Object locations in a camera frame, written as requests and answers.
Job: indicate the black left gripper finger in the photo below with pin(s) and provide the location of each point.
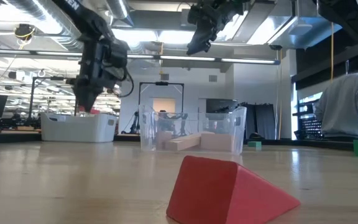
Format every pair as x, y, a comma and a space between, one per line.
87, 96

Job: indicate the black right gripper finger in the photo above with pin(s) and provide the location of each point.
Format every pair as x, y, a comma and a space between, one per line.
200, 43

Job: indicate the red rectangular block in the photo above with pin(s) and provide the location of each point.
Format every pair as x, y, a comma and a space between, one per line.
94, 111

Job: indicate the wooden block with round cutout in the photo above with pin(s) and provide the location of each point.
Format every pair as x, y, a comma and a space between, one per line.
217, 142

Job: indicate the long wooden plank block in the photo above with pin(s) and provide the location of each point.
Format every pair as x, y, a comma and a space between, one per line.
182, 143

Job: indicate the black background robot arm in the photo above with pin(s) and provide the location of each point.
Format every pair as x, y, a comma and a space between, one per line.
134, 124

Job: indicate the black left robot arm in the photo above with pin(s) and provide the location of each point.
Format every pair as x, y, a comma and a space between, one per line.
85, 18

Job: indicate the linear ceiling light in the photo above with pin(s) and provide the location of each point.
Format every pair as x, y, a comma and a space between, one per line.
185, 58

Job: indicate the translucent white plastic bin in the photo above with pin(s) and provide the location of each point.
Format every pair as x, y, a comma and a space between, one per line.
79, 130

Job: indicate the clear plastic bin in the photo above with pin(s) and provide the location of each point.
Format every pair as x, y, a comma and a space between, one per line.
148, 124

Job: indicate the black yellow ceiling reel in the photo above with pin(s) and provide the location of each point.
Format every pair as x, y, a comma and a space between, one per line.
24, 31

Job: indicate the black curtain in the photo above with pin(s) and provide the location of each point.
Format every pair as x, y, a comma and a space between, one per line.
264, 121

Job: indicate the green flat rectangular block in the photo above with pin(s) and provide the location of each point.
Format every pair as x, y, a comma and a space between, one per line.
254, 144

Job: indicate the black perforated crate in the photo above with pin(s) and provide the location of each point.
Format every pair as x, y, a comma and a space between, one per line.
309, 127

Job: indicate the red triangular wedge block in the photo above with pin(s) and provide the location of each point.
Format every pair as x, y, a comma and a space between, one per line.
216, 193

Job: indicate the person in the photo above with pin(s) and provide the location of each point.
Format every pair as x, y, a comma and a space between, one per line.
346, 105

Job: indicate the grey wall vent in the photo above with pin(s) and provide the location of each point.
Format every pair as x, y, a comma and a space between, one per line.
164, 77
213, 78

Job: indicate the black stand frame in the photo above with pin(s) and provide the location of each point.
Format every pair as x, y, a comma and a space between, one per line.
32, 93

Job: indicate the black rectangular rig frame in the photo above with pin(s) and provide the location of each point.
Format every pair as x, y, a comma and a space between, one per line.
162, 83

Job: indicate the round silver air duct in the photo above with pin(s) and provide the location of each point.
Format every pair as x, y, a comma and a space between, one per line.
118, 9

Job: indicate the black wall screen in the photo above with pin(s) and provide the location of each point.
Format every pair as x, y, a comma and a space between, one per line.
221, 105

